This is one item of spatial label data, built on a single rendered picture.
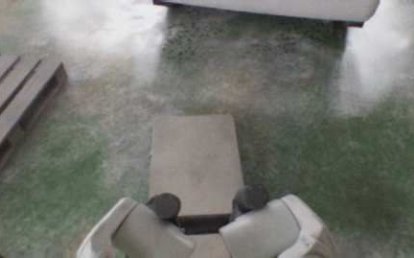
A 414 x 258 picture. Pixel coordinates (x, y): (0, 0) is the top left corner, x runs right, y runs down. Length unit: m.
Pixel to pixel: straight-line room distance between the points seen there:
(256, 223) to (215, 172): 0.99
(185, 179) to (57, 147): 0.78
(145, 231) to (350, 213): 1.34
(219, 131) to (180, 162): 0.25
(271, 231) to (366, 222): 1.27
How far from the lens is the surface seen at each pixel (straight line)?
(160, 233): 0.47
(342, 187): 1.78
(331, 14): 2.29
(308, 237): 0.44
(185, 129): 1.61
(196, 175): 1.45
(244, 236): 0.47
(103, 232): 0.45
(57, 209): 1.73
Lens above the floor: 1.40
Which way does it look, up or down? 48 degrees down
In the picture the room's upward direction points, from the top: 1 degrees clockwise
